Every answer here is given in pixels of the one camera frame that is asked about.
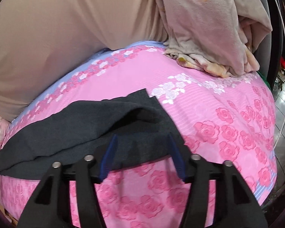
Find dark grey pants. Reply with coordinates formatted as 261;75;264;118
0;89;190;180

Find pale fleece blanket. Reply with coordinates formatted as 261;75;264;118
156;0;272;78

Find pink rose bed sheet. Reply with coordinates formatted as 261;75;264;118
6;42;277;227

